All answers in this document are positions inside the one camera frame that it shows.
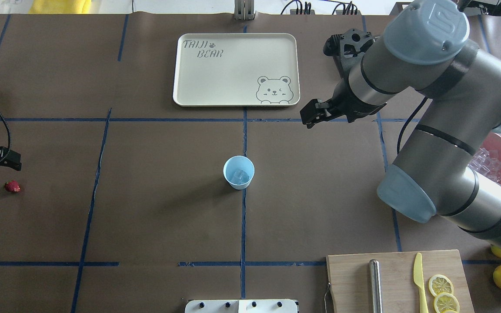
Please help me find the bamboo cutting board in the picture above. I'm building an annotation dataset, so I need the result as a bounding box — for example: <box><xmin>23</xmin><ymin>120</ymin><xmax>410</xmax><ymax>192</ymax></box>
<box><xmin>326</xmin><ymin>250</ymin><xmax>474</xmax><ymax>313</ymax></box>

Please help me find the aluminium frame post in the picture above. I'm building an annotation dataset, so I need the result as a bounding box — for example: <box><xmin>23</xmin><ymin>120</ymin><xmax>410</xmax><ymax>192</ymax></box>
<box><xmin>234</xmin><ymin>0</ymin><xmax>256</xmax><ymax>20</ymax></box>

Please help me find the light blue plastic cup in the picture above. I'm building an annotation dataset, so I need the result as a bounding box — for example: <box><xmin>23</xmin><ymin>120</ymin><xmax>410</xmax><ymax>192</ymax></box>
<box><xmin>223</xmin><ymin>155</ymin><xmax>256</xmax><ymax>190</ymax></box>

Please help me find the red strawberry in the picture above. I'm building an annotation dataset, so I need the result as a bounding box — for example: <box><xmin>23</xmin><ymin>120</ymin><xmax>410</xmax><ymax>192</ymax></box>
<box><xmin>4</xmin><ymin>180</ymin><xmax>21</xmax><ymax>193</ymax></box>

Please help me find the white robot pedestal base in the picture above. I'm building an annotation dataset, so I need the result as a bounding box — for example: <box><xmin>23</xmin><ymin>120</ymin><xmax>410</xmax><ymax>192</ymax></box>
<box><xmin>184</xmin><ymin>299</ymin><xmax>300</xmax><ymax>313</ymax></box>

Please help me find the yellow plastic knife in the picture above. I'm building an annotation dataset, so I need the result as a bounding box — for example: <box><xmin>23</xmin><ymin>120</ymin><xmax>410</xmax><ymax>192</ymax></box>
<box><xmin>412</xmin><ymin>252</ymin><xmax>429</xmax><ymax>313</ymax></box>

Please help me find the steel muddler black tip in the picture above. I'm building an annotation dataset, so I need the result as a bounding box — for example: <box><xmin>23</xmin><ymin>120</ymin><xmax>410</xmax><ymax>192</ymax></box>
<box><xmin>368</xmin><ymin>259</ymin><xmax>383</xmax><ymax>313</ymax></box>

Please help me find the lemon slice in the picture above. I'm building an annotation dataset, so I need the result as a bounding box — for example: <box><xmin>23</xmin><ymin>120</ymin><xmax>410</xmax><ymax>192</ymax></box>
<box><xmin>433</xmin><ymin>293</ymin><xmax>461</xmax><ymax>313</ymax></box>
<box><xmin>428</xmin><ymin>274</ymin><xmax>454</xmax><ymax>297</ymax></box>

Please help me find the cream bear serving tray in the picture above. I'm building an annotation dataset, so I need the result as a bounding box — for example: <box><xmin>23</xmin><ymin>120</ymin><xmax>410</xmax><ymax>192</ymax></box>
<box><xmin>172</xmin><ymin>33</ymin><xmax>301</xmax><ymax>107</ymax></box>

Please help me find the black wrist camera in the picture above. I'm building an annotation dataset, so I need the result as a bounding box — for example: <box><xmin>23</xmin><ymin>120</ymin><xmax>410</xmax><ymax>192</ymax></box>
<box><xmin>322</xmin><ymin>28</ymin><xmax>378</xmax><ymax>78</ymax></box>

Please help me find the clear ice cube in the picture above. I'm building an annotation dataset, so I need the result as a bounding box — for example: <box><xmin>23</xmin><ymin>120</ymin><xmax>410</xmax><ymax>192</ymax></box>
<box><xmin>231</xmin><ymin>169</ymin><xmax>250</xmax><ymax>185</ymax></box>

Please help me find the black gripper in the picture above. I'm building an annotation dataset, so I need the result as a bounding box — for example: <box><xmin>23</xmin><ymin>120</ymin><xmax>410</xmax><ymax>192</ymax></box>
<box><xmin>300</xmin><ymin>78</ymin><xmax>387</xmax><ymax>129</ymax></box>

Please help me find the pile of clear ice cubes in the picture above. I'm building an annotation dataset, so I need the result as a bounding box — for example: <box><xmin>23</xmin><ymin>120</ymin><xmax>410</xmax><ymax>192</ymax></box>
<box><xmin>468</xmin><ymin>147</ymin><xmax>501</xmax><ymax>183</ymax></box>

